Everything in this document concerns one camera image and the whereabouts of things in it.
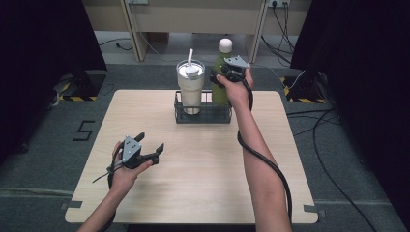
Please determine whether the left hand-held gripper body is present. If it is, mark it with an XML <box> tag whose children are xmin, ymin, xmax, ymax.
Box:
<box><xmin>112</xmin><ymin>134</ymin><xmax>161</xmax><ymax>170</ymax></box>

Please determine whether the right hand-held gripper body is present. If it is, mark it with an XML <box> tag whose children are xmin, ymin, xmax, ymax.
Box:
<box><xmin>220</xmin><ymin>55</ymin><xmax>251</xmax><ymax>83</ymax></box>

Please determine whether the green bottle with white cap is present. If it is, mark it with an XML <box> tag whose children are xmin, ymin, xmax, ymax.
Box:
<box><xmin>211</xmin><ymin>38</ymin><xmax>234</xmax><ymax>106</ymax></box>

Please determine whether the cream tumbler with straw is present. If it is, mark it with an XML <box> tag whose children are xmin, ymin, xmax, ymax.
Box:
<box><xmin>176</xmin><ymin>47</ymin><xmax>206</xmax><ymax>116</ymax></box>

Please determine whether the dark grey wire rack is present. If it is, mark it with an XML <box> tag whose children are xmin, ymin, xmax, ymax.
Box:
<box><xmin>173</xmin><ymin>90</ymin><xmax>233</xmax><ymax>125</ymax></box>

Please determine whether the person's right hand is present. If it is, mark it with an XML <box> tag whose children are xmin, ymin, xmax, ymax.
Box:
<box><xmin>216</xmin><ymin>67</ymin><xmax>255</xmax><ymax>110</ymax></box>

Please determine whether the person's left hand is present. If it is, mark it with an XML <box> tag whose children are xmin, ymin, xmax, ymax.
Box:
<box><xmin>109</xmin><ymin>140</ymin><xmax>155</xmax><ymax>195</ymax></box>

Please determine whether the white background desk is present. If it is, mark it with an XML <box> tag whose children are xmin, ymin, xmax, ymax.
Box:
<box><xmin>81</xmin><ymin>0</ymin><xmax>312</xmax><ymax>63</ymax></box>

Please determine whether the black stand base striped tape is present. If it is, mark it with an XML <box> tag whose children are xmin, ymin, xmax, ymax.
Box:
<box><xmin>58</xmin><ymin>70</ymin><xmax>108</xmax><ymax>102</ymax></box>
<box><xmin>279</xmin><ymin>71</ymin><xmax>329</xmax><ymax>104</ymax></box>

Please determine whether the grey tape strip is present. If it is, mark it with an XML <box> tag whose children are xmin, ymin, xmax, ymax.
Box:
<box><xmin>60</xmin><ymin>199</ymin><xmax>84</xmax><ymax>211</ymax></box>
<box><xmin>303</xmin><ymin>204</ymin><xmax>327</xmax><ymax>218</ymax></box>

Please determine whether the black curtain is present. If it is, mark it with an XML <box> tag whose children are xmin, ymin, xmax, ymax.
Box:
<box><xmin>289</xmin><ymin>0</ymin><xmax>410</xmax><ymax>223</ymax></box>
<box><xmin>0</xmin><ymin>0</ymin><xmax>108</xmax><ymax>166</ymax></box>

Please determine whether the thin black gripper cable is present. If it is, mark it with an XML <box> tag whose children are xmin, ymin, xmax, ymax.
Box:
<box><xmin>92</xmin><ymin>141</ymin><xmax>126</xmax><ymax>232</ymax></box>

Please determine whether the black power cable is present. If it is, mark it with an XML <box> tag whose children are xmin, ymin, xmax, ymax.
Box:
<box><xmin>272</xmin><ymin>2</ymin><xmax>295</xmax><ymax>52</ymax></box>
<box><xmin>260</xmin><ymin>3</ymin><xmax>293</xmax><ymax>65</ymax></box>

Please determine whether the white wall power socket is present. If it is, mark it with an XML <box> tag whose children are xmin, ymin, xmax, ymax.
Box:
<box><xmin>268</xmin><ymin>0</ymin><xmax>291</xmax><ymax>9</ymax></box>

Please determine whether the short black floor cable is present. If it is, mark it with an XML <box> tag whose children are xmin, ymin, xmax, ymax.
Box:
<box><xmin>98</xmin><ymin>37</ymin><xmax>134</xmax><ymax>52</ymax></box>

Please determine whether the thick black gripper cable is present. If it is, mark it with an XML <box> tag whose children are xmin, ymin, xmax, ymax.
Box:
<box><xmin>236</xmin><ymin>77</ymin><xmax>294</xmax><ymax>226</ymax></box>

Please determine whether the long black floor cable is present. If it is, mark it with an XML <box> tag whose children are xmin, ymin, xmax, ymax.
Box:
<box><xmin>285</xmin><ymin>108</ymin><xmax>379</xmax><ymax>232</ymax></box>

